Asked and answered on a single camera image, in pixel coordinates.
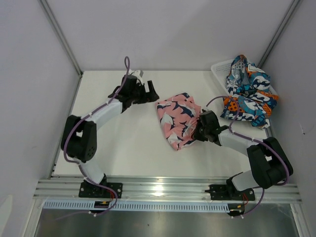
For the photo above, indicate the left aluminium frame post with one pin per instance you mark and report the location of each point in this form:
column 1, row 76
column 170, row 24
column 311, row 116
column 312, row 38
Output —
column 60, row 35

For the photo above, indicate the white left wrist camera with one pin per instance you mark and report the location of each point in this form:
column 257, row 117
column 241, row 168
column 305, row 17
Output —
column 138, row 74

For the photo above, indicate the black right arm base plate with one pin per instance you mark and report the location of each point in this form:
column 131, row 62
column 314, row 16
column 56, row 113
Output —
column 226, row 192

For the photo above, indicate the aluminium mounting rail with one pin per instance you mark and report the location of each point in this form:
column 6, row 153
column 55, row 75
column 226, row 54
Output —
column 161, row 189

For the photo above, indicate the pink shark print shorts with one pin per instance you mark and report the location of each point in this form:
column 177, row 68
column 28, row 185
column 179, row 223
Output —
column 178, row 118

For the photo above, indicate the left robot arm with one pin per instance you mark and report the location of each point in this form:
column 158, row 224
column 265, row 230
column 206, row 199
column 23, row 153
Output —
column 79, row 140

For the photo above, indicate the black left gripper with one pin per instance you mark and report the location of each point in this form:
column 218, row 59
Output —
column 148, row 97

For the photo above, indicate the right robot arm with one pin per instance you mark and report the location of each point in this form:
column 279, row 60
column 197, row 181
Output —
column 269, row 165

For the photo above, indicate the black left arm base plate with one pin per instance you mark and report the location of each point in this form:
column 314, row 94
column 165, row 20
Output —
column 88, row 190

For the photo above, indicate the right aluminium frame post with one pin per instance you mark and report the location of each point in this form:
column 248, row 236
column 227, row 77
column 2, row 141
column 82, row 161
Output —
column 293, row 7

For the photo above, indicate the aluminium frame post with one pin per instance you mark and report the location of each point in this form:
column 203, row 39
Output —
column 60, row 35
column 293, row 7

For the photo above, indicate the blue orange patterned shorts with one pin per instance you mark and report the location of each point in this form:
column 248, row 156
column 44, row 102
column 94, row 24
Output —
column 256, row 108

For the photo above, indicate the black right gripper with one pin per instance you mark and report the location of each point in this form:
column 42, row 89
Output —
column 196, row 135

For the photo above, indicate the white plastic basket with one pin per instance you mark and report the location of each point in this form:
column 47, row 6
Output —
column 222, row 69

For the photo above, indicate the white slotted cable duct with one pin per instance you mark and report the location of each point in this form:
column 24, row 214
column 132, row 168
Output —
column 144, row 206

